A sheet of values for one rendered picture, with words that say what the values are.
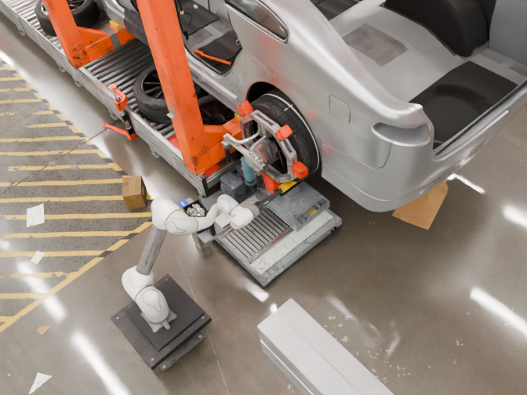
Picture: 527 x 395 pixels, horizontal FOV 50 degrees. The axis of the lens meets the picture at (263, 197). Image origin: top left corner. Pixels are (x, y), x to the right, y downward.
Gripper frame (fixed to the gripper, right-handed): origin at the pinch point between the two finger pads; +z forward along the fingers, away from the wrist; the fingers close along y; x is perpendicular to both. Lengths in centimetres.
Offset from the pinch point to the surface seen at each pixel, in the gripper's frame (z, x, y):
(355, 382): -128, 22, 286
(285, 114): 23, 45, 28
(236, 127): 19, 52, -47
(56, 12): -24, 215, -149
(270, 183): 8.2, 4.6, -22.7
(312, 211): 29, -35, -30
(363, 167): 25, -4, 74
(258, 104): 18, 59, 11
